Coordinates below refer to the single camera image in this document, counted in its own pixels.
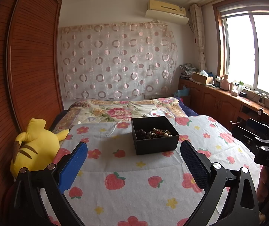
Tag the pale window curtain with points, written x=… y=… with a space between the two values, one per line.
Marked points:
x=199 y=40

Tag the green lid bottle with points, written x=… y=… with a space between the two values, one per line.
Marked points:
x=241 y=87

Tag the dark blue bed sheet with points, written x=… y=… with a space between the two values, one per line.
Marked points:
x=187 y=108

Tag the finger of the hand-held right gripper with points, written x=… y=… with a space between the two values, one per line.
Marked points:
x=245 y=135
x=259 y=126

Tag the blue cloth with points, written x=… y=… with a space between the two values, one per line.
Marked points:
x=182 y=91

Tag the wooden sideboard cabinet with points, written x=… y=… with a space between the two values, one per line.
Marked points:
x=214 y=101

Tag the yellow plush toy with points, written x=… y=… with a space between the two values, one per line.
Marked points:
x=35 y=146

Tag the wooden frame window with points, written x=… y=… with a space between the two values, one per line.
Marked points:
x=247 y=51

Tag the strawberry print blanket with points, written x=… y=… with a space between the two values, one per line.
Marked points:
x=129 y=169

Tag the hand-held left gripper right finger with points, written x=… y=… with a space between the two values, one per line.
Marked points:
x=194 y=164

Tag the wooden slatted wardrobe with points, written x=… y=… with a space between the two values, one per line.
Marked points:
x=30 y=63

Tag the black cardboard box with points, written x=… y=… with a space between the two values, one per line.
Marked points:
x=155 y=146

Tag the wall air conditioner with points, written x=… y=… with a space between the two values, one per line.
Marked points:
x=166 y=10

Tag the pile of folded clothes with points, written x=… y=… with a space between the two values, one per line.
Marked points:
x=188 y=70

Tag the open cardboard box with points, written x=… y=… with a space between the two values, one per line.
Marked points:
x=201 y=78

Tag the circle pattern sheer curtain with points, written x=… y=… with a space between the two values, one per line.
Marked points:
x=118 y=58

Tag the pink ceramic jar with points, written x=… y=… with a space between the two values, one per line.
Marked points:
x=224 y=82

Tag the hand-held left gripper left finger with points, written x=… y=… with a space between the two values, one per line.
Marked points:
x=74 y=164

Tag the floral quilt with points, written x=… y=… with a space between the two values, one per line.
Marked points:
x=120 y=110

